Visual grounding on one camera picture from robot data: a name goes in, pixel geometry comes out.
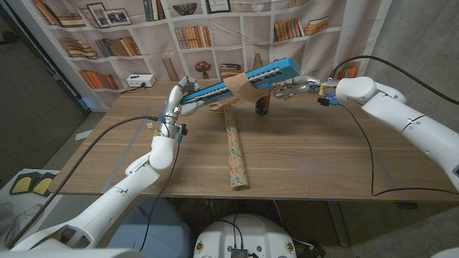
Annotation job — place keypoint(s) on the white power strip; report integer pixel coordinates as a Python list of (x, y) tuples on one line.
[(140, 80)]

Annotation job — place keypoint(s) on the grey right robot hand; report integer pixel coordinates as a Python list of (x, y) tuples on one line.
[(303, 86)]

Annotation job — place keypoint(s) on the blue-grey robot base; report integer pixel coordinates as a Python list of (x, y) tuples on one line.
[(154, 229)]

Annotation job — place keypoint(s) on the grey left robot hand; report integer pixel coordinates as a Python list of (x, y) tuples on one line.
[(175, 102)]

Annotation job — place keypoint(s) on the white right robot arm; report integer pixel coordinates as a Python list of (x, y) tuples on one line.
[(405, 114)]

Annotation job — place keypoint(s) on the yellow and black floor mat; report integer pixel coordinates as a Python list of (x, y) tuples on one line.
[(32, 184)]

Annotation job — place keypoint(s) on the white shoe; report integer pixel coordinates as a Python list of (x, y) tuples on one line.
[(14, 224)]

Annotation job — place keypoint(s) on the dark can with blue lid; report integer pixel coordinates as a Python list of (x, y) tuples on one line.
[(263, 105)]

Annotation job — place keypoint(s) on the floral wrapping paper roll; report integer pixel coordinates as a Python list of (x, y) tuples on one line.
[(235, 150)]

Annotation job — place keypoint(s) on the printed bookshelf backdrop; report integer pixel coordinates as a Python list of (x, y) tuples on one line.
[(215, 32)]

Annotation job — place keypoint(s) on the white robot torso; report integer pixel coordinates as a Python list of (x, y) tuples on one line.
[(244, 233)]

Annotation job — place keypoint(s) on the black floor adapter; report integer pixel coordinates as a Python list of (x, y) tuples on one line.
[(311, 249)]

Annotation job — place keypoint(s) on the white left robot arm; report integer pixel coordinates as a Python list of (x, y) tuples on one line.
[(118, 200)]

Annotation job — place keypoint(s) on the grey metal table leg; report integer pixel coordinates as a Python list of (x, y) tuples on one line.
[(339, 224)]

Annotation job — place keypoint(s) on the blue toy keyboard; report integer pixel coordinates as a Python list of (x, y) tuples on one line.
[(244, 84)]

